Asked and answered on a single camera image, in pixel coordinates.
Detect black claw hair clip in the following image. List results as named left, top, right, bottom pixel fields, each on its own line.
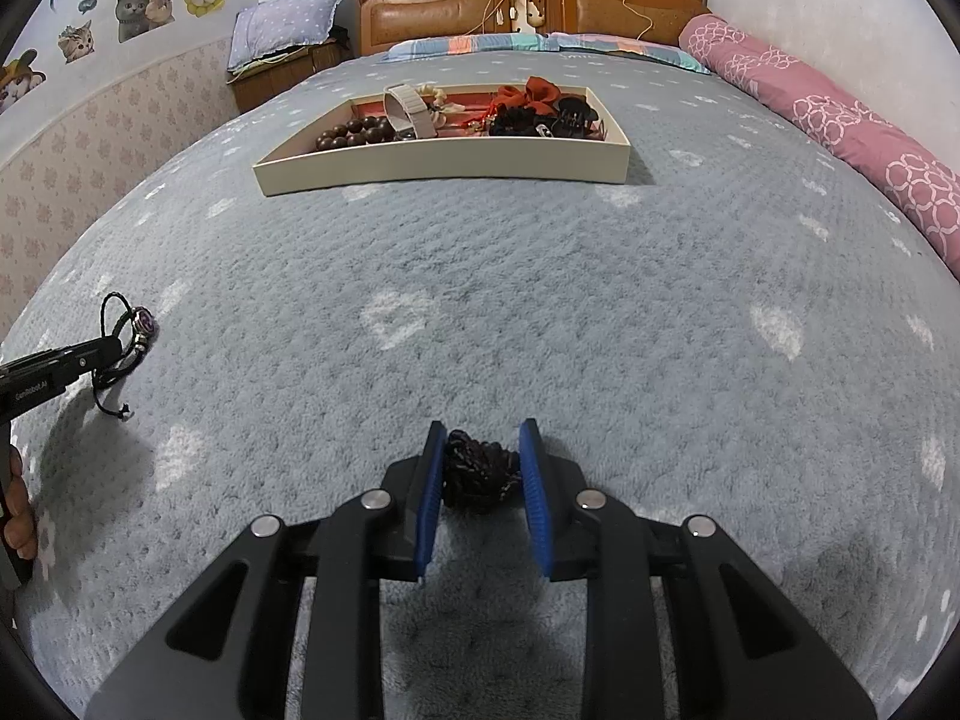
left=551, top=96, right=605, bottom=142

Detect striped pastel pillow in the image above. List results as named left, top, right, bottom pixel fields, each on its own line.
left=547, top=31, right=713, bottom=76
left=379, top=34, right=552, bottom=63

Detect brown wooden bead bracelet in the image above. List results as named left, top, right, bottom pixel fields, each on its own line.
left=315, top=116, right=398, bottom=151

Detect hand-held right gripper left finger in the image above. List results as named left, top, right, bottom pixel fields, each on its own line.
left=86, top=421, right=449, bottom=720

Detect dark braided hair tie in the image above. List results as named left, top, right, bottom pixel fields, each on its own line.
left=441, top=429, right=524, bottom=515

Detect tabby cat wall sticker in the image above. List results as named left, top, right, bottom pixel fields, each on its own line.
left=58, top=19, right=98, bottom=62

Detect red scrunchie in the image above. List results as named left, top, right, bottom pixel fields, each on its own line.
left=491, top=76, right=562, bottom=115

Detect black scrunchie with flower charm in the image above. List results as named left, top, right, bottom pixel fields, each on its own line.
left=489, top=106, right=560, bottom=139

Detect beige watch band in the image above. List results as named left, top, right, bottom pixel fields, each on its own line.
left=382, top=85, right=440, bottom=142

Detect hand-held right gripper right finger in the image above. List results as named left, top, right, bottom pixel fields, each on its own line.
left=519, top=418, right=877, bottom=720

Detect beige bow hair clip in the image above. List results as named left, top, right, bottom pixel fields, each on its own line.
left=420, top=84, right=470, bottom=128

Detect black cord bracelet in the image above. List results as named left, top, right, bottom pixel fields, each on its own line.
left=94, top=292, right=158, bottom=417

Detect lavender dotted pillow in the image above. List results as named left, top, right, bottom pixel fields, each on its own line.
left=227, top=0, right=347, bottom=76

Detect hat cat wall sticker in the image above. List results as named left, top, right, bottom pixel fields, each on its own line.
left=0, top=49, right=47, bottom=113

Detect wooden nightstand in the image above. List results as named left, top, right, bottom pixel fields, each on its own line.
left=229, top=41, right=353, bottom=115

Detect grey cat wall sticker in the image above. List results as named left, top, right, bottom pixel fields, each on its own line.
left=114, top=0, right=179, bottom=38

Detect beige jewelry tray red lining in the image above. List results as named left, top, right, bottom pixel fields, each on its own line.
left=253, top=84, right=632, bottom=198

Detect person's left hand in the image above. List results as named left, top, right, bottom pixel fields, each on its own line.
left=0, top=446, right=38, bottom=562

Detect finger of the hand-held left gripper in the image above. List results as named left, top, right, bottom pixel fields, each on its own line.
left=45, top=336, right=125, bottom=385

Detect grey fleece blanket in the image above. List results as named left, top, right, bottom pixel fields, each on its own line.
left=0, top=52, right=960, bottom=720

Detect pink patterned bolster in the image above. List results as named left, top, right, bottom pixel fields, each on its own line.
left=679, top=13, right=960, bottom=278

